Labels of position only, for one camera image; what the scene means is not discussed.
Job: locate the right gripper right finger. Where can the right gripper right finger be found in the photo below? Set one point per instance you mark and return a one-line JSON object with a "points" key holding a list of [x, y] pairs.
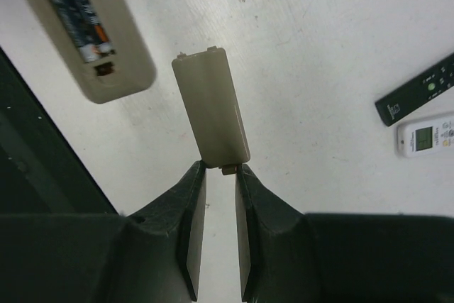
{"points": [[288, 256]]}

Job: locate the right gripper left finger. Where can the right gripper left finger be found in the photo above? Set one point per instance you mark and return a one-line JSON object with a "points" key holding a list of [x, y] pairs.
{"points": [[153, 255]]}

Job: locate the beige white remote control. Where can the beige white remote control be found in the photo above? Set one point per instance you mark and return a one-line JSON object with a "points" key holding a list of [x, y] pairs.
{"points": [[129, 70]]}

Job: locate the black AAA battery orange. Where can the black AAA battery orange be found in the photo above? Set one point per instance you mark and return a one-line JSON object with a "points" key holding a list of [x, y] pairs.
{"points": [[93, 26]]}

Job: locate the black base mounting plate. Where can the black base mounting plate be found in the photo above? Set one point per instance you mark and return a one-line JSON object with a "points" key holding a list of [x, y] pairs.
{"points": [[40, 172]]}

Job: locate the small white remote control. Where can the small white remote control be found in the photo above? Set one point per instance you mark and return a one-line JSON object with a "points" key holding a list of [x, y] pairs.
{"points": [[425, 136]]}

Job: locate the black AAA battery crossing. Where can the black AAA battery crossing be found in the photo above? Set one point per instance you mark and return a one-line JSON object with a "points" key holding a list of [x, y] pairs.
{"points": [[71, 20]]}

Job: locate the beige battery cover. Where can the beige battery cover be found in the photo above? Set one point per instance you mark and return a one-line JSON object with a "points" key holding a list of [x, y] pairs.
{"points": [[207, 89]]}

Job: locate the black remote control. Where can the black remote control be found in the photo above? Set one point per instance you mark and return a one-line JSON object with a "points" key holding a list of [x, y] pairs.
{"points": [[415, 93]]}

